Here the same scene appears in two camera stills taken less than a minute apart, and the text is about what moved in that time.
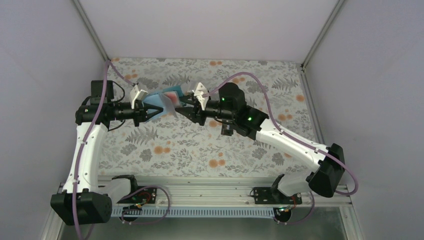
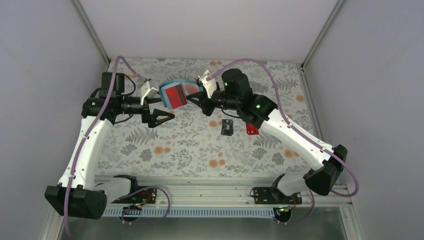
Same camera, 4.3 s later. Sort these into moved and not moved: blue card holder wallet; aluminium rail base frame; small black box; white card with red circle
Moved: blue card holder wallet; white card with red circle
Not moved: small black box; aluminium rail base frame
